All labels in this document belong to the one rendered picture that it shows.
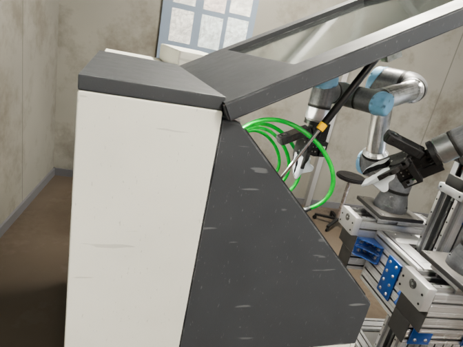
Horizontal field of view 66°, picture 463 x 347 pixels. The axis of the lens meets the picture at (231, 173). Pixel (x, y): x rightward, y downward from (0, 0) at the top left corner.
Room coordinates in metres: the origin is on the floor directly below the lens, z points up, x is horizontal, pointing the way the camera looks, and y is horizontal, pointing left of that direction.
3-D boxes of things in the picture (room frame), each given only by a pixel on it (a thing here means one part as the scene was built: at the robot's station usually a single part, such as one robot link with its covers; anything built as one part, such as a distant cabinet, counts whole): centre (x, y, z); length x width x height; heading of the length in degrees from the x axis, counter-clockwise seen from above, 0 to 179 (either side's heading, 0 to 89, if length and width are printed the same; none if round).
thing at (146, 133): (1.34, 0.42, 0.75); 1.40 x 0.28 x 1.50; 20
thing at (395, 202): (1.60, -0.77, 1.09); 0.15 x 0.15 x 0.10
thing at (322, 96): (1.20, -0.24, 1.52); 0.09 x 0.08 x 0.11; 139
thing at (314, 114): (1.20, -0.24, 1.45); 0.08 x 0.08 x 0.05
